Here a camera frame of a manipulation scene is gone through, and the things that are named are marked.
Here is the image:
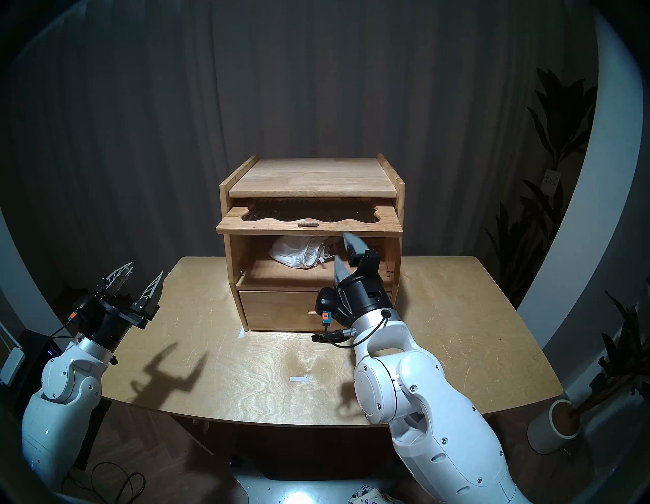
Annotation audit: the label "white round plant pot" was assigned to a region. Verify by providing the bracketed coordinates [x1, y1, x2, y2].
[527, 399, 582, 454]

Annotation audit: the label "white pants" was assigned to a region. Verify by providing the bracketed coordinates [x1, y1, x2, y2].
[268, 235, 334, 269]

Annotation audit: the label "black floor cable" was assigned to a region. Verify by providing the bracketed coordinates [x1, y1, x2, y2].
[71, 461, 147, 504]

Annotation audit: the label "wooden drawer with knob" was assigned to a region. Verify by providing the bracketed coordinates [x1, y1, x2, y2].
[238, 290, 392, 332]

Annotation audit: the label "white router box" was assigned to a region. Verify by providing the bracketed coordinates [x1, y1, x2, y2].
[0, 345, 25, 385]

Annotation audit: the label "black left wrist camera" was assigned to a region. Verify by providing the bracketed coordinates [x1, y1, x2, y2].
[70, 296, 100, 326]

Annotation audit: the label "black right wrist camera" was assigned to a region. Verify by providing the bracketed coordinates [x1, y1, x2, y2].
[316, 287, 342, 326]

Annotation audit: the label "dark plant in white pot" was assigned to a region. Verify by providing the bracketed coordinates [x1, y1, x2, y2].
[574, 290, 650, 417]

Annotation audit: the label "tall dark leafy plant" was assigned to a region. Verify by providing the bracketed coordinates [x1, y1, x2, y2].
[485, 69, 599, 305]

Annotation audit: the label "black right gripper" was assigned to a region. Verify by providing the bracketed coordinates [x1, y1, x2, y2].
[333, 232, 395, 329]

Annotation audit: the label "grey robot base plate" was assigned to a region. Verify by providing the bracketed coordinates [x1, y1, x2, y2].
[239, 472, 397, 504]

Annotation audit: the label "patterned cloth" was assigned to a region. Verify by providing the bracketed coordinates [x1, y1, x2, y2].
[348, 485, 397, 504]

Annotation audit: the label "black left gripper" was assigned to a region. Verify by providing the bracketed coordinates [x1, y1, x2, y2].
[71, 262, 165, 352]

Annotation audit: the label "grey curtain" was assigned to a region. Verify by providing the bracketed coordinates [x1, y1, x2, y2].
[10, 0, 600, 305]

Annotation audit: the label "wooden cabinet frame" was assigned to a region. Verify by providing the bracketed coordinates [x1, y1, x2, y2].
[219, 153, 406, 333]

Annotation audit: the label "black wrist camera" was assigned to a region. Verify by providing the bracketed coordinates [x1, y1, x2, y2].
[316, 287, 342, 326]
[70, 296, 100, 326]

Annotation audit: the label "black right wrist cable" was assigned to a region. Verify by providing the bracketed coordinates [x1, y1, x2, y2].
[311, 310, 392, 350]

